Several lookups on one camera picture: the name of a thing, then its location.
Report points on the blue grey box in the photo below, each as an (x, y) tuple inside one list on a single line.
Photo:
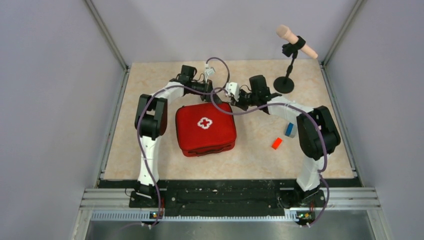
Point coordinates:
[(291, 130)]

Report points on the beige microphone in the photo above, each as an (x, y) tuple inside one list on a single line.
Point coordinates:
[(295, 40)]

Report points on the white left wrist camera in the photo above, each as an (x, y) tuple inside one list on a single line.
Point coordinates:
[(208, 71)]

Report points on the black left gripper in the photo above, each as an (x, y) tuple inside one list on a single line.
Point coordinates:
[(207, 87)]

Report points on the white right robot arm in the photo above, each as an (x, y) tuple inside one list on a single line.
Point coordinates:
[(317, 132)]

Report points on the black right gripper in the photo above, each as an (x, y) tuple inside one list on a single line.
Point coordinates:
[(239, 103)]

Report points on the red black medicine kit case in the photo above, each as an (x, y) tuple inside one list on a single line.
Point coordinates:
[(202, 129)]

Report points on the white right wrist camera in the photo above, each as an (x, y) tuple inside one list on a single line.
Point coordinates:
[(232, 90)]

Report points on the orange small box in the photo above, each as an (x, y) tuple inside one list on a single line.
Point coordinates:
[(277, 142)]

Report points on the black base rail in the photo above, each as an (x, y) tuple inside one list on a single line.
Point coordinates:
[(226, 198)]

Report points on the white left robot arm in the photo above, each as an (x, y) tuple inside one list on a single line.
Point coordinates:
[(151, 121)]

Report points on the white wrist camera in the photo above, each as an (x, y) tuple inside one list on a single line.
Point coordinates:
[(208, 71), (232, 90)]

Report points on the black microphone stand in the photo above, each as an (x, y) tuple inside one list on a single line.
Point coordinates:
[(284, 84)]

